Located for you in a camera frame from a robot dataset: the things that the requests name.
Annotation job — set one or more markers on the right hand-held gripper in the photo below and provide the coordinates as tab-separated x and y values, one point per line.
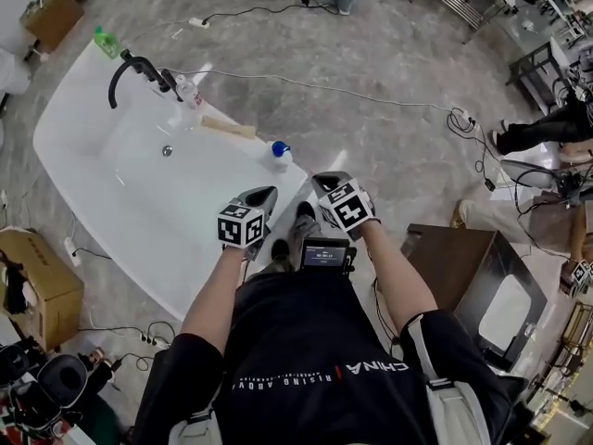
349	207

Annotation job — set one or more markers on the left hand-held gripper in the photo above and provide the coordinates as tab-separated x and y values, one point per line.
241	227

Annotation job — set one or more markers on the white bottle with blue cap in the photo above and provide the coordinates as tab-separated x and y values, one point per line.
280	158

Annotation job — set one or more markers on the white bathtub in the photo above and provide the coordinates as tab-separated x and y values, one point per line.
153	211

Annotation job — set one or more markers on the person's right forearm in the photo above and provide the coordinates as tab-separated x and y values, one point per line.
398	281

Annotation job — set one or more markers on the person's left forearm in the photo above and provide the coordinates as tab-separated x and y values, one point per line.
213	295

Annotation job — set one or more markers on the person's black shoe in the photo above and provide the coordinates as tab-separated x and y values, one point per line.
280	250
306	211

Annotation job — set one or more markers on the person's olive trouser leg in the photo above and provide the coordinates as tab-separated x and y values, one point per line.
306	232

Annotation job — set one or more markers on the black chest monitor screen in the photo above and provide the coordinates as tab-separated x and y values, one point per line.
326	255

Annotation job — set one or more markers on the clear plastic bottle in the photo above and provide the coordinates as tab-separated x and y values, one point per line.
190	93

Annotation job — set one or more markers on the white power strip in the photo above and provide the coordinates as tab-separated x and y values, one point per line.
71	250
155	340
199	22
463	116

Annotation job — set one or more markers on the wooden vanity cabinet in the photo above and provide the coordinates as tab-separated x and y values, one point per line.
463	267

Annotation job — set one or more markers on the person's black printed shirt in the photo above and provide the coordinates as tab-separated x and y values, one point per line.
324	355

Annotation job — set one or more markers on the white paper sheet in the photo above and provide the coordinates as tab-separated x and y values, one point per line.
507	194

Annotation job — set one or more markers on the black faucet knob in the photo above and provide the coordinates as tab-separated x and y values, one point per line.
126	55

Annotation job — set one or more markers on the green plastic bottle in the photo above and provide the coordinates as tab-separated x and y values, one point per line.
107	44

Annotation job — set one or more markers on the large cardboard box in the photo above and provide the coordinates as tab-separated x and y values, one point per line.
51	290

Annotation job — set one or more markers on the gray oval pack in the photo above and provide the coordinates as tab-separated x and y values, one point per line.
62	380

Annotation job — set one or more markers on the open cardboard box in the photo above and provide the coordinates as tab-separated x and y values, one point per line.
51	21

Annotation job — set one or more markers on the black metal frame table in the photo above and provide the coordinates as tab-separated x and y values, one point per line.
537	72

